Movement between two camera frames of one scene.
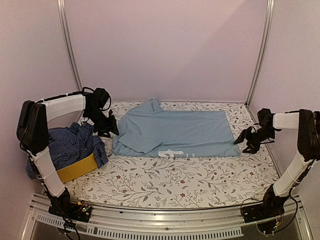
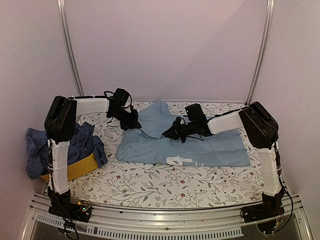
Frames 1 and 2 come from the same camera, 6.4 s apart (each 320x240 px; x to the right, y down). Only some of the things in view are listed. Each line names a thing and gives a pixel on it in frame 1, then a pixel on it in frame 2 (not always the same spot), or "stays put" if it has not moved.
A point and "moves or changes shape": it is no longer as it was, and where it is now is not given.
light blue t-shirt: [144, 129] moves or changes shape
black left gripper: [111, 127] -> [133, 123]
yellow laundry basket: [77, 169] stays put
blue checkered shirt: [66, 148] stays put
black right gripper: [246, 134] -> [173, 132]
